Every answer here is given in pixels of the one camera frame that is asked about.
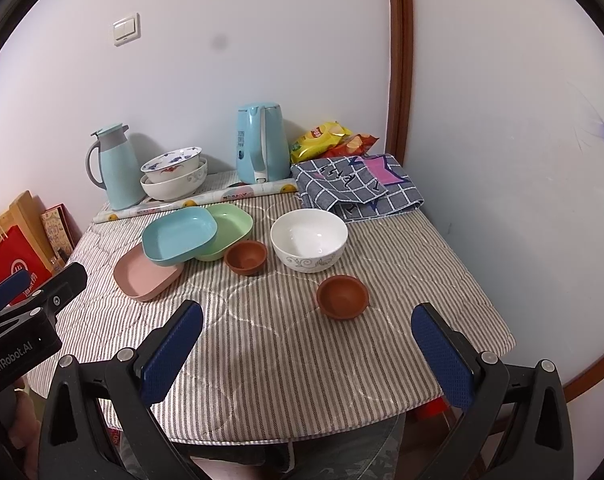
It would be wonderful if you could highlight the brown wooden door frame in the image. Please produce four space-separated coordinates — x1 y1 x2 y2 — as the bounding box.
386 0 415 162

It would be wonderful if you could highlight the patterned gift box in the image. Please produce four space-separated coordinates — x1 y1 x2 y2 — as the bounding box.
40 204 76 262

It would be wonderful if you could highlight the large white porcelain bowl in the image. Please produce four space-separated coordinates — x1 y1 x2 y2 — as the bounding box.
140 158 208 202

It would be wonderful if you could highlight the light blue electric kettle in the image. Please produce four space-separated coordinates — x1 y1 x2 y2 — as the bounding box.
236 102 290 184

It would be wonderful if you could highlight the grey checkered cloth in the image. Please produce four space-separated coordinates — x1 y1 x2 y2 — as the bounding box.
291 154 424 223

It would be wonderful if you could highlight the striped quilted table cover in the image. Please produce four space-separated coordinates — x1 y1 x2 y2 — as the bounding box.
57 210 516 445

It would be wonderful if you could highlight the blue patterned porcelain bowl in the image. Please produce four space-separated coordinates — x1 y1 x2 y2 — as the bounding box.
140 146 202 183

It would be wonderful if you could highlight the fruit print rolled mat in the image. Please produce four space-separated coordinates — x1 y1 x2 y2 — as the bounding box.
93 179 298 224

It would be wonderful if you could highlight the yellow chips bag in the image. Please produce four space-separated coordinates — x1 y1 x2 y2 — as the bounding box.
290 122 352 164

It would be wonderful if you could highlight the red snack bag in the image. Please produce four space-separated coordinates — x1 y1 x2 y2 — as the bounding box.
324 133 378 158

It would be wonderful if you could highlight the light blue thermos jug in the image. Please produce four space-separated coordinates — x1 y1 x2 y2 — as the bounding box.
85 124 146 210

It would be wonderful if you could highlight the blue plastic plate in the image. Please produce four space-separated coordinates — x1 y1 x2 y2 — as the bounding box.
142 207 218 266

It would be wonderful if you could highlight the pink plastic plate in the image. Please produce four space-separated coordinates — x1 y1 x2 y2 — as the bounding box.
113 244 184 302

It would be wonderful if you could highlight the brown paper bag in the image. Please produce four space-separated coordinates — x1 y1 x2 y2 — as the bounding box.
0 191 56 272

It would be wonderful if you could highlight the white ceramic bowl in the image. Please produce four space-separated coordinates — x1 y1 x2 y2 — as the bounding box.
270 208 349 273

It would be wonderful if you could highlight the person's hand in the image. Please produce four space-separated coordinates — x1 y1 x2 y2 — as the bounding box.
9 377 40 479

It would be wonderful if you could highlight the white wall switch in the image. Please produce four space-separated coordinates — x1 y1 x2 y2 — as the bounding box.
112 13 142 47

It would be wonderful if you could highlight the brown small bowl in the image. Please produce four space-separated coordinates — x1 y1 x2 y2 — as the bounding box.
316 275 369 321
224 240 267 276

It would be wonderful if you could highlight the red paper bag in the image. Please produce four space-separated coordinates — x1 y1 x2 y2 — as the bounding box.
0 226 52 306

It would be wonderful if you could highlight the green plastic plate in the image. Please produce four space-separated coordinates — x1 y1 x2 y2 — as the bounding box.
196 203 253 262

